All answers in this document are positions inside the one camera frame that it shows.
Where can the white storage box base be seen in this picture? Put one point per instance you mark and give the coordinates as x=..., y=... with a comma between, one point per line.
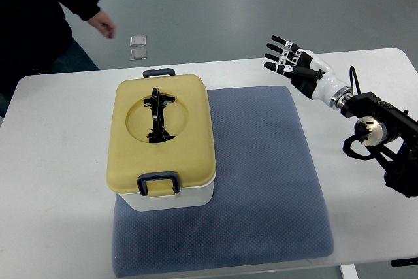
x=186, y=197

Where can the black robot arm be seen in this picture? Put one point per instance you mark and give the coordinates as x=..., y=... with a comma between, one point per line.
x=386, y=134

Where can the dark blue latch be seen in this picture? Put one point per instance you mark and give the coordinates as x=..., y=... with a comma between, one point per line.
x=158, y=72
x=158, y=184

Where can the upper floor metal plate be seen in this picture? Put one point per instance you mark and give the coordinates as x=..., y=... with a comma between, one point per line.
x=138, y=40

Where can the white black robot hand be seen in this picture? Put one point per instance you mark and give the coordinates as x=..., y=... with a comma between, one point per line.
x=310, y=74

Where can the rear dark blue latch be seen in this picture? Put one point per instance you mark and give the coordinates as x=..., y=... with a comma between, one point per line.
x=158, y=72

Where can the front dark blue latch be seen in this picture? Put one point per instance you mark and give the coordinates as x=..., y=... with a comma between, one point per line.
x=158, y=184

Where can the person in black jacket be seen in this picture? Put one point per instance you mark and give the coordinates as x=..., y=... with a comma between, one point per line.
x=37, y=39

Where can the white table leg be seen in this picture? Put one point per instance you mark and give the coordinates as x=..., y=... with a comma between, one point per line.
x=348, y=271

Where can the yellow storage box lid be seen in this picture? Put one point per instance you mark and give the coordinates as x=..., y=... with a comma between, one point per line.
x=189, y=153

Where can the person's bare hand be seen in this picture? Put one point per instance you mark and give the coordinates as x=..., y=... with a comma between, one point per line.
x=103, y=24

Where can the blue grey cushion mat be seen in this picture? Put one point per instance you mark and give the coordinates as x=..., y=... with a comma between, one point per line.
x=267, y=204

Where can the black table edge bracket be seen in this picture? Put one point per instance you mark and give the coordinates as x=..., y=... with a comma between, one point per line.
x=404, y=262

